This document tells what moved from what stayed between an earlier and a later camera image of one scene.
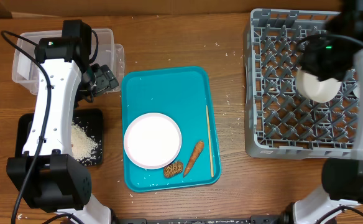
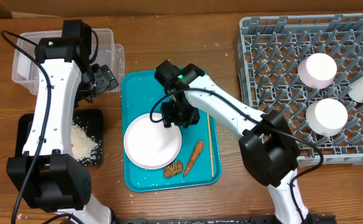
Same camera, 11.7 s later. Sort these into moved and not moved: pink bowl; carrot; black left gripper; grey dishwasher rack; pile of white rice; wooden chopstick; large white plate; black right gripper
Moved: pink bowl; black right gripper
Not moved: black left gripper; pile of white rice; wooden chopstick; grey dishwasher rack; large white plate; carrot
